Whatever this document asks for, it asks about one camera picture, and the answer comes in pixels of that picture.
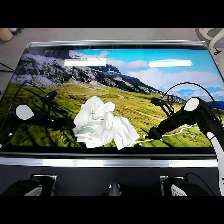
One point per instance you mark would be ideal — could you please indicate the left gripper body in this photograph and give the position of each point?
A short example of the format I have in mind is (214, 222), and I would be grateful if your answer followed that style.
(68, 123)

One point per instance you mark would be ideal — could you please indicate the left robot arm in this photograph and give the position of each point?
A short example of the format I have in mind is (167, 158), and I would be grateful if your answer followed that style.
(24, 112)

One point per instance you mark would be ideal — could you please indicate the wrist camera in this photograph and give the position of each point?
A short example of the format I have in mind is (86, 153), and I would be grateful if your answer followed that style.
(50, 97)
(162, 102)

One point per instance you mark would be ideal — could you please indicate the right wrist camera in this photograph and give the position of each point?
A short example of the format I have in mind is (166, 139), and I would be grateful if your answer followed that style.
(162, 102)

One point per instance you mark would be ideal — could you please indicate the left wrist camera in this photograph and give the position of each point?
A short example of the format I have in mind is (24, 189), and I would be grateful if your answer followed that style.
(50, 97)

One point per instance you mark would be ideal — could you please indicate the white shirt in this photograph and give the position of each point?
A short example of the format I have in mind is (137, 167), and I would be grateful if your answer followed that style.
(100, 125)

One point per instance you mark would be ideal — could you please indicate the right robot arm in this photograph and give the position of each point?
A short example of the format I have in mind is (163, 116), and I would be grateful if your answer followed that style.
(196, 111)

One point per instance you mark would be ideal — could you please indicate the silver frame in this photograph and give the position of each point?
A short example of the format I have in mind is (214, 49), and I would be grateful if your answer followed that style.
(110, 162)

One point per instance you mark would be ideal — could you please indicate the white chair base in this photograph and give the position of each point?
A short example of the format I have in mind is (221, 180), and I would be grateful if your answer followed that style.
(213, 36)

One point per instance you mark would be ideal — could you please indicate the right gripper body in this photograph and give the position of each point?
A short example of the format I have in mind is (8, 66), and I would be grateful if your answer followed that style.
(155, 133)

